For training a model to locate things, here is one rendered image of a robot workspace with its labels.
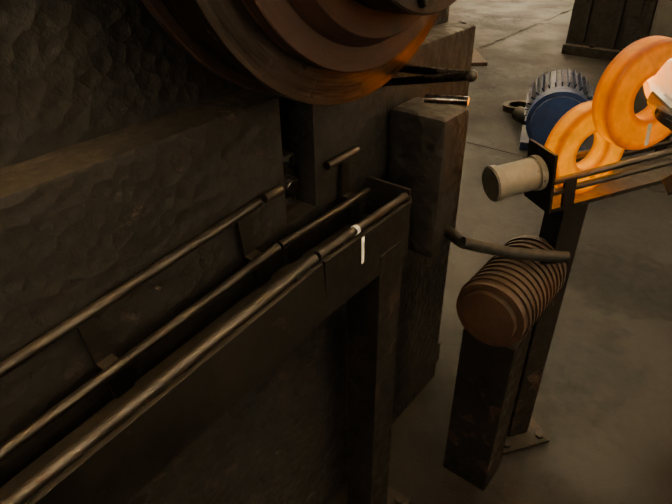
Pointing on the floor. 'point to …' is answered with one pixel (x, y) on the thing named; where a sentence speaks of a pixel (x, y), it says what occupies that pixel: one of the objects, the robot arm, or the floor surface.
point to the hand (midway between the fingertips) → (650, 81)
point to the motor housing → (495, 355)
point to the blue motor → (552, 103)
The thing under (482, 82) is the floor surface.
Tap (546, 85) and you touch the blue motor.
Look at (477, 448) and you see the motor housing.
